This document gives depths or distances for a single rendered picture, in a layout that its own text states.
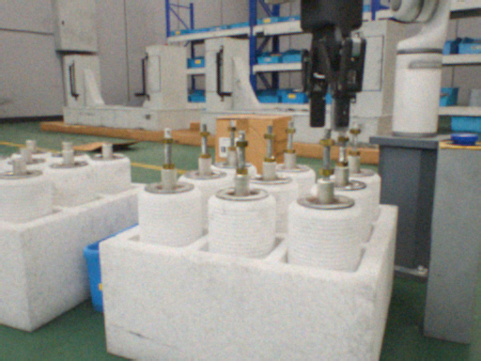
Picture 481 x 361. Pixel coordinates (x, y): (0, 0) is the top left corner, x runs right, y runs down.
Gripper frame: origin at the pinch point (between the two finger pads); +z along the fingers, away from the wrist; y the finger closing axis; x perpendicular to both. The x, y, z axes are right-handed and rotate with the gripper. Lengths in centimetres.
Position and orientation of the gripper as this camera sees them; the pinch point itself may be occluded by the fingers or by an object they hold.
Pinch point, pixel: (328, 118)
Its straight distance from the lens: 57.5
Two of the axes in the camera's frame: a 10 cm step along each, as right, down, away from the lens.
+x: -9.7, 0.5, -2.3
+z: 0.0, 9.8, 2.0
